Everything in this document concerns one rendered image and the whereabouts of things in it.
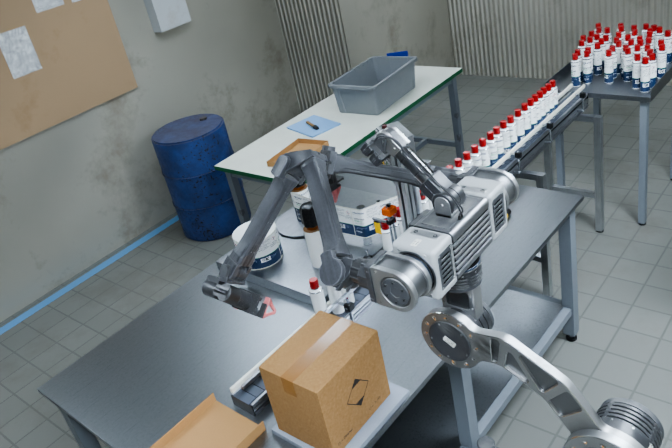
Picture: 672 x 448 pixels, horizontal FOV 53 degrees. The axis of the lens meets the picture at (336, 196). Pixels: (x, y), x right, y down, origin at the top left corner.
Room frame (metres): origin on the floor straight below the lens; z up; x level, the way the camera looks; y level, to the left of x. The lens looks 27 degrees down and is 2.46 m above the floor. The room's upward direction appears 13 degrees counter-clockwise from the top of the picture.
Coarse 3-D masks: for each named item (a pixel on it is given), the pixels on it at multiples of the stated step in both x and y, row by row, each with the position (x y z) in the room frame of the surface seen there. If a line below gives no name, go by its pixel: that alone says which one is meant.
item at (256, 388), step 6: (360, 288) 2.22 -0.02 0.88; (354, 294) 2.19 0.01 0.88; (360, 294) 2.18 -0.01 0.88; (366, 294) 2.17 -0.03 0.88; (360, 300) 2.14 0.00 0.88; (354, 306) 2.11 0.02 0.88; (330, 312) 2.11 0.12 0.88; (348, 312) 2.08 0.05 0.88; (258, 378) 1.82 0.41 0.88; (252, 384) 1.80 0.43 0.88; (258, 384) 1.79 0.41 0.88; (240, 390) 1.78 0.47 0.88; (246, 390) 1.78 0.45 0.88; (252, 390) 1.77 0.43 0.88; (258, 390) 1.76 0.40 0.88; (264, 390) 1.77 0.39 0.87; (234, 396) 1.76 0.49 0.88; (240, 396) 1.75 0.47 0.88; (246, 396) 1.75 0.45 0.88; (252, 396) 1.74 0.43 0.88; (258, 396) 1.74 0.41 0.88; (246, 402) 1.72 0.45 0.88
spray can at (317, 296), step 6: (312, 282) 2.03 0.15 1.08; (312, 288) 2.04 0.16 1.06; (318, 288) 2.04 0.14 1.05; (312, 294) 2.03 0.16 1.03; (318, 294) 2.03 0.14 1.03; (312, 300) 2.03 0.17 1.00; (318, 300) 2.02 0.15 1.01; (324, 300) 2.04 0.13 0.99; (318, 306) 2.02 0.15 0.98; (324, 306) 2.03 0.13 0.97
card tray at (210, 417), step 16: (208, 400) 1.79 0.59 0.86; (192, 416) 1.74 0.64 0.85; (208, 416) 1.74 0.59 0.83; (224, 416) 1.73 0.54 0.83; (240, 416) 1.71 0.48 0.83; (176, 432) 1.69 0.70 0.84; (192, 432) 1.69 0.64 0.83; (208, 432) 1.67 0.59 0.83; (224, 432) 1.65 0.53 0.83; (240, 432) 1.64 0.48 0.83; (256, 432) 1.60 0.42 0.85
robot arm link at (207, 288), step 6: (228, 264) 1.76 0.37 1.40; (222, 270) 1.75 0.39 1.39; (228, 270) 1.74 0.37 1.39; (210, 276) 1.80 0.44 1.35; (216, 276) 1.78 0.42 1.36; (222, 276) 1.74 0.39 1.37; (228, 276) 1.73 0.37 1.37; (204, 282) 1.80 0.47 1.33; (210, 282) 1.79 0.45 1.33; (216, 282) 1.78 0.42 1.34; (222, 282) 1.78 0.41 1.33; (228, 282) 1.73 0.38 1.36; (234, 282) 1.74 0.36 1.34; (240, 282) 1.76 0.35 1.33; (204, 288) 1.78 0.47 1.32; (210, 288) 1.77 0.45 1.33; (204, 294) 1.79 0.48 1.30; (210, 294) 1.76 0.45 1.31
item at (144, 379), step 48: (384, 192) 3.07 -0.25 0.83; (528, 192) 2.75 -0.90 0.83; (528, 240) 2.36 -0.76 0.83; (192, 288) 2.57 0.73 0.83; (144, 336) 2.29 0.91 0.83; (192, 336) 2.22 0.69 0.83; (240, 336) 2.15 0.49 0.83; (384, 336) 1.96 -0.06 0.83; (48, 384) 2.11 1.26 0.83; (96, 384) 2.05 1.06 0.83; (144, 384) 1.99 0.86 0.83; (192, 384) 1.93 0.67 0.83; (96, 432) 1.79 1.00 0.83; (144, 432) 1.74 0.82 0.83
